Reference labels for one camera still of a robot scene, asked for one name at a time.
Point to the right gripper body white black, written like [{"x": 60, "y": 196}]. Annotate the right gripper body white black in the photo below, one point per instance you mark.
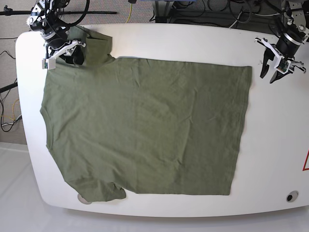
[{"x": 60, "y": 50}]

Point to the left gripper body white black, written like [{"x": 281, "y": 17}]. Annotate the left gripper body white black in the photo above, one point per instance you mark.
[{"x": 279, "y": 56}]

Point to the olive green T-shirt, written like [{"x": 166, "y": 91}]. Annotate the olive green T-shirt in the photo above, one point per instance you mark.
[{"x": 143, "y": 125}]

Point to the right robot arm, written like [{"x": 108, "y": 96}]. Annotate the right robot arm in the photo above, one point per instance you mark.
[{"x": 45, "y": 18}]

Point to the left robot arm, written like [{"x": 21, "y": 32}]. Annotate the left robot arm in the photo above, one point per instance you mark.
[{"x": 292, "y": 33}]

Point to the black stand leg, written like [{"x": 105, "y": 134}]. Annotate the black stand leg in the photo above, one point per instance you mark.
[{"x": 8, "y": 87}]

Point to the red triangle sticker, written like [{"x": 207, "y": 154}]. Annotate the red triangle sticker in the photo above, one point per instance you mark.
[{"x": 306, "y": 163}]

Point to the right table grommet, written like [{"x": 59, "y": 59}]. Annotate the right table grommet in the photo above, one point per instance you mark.
[{"x": 292, "y": 196}]

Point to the table grommet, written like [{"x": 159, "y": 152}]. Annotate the table grommet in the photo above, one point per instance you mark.
[
  {"x": 83, "y": 200},
  {"x": 292, "y": 196}
]

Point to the left table grommet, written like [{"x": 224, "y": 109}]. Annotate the left table grommet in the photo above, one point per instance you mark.
[{"x": 83, "y": 200}]

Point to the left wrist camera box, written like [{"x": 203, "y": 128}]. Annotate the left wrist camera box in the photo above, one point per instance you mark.
[{"x": 283, "y": 66}]

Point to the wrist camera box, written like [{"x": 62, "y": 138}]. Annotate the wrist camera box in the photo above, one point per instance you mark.
[
  {"x": 48, "y": 63},
  {"x": 283, "y": 66}
]

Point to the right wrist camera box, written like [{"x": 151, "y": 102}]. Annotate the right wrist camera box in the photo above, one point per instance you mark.
[{"x": 48, "y": 63}]

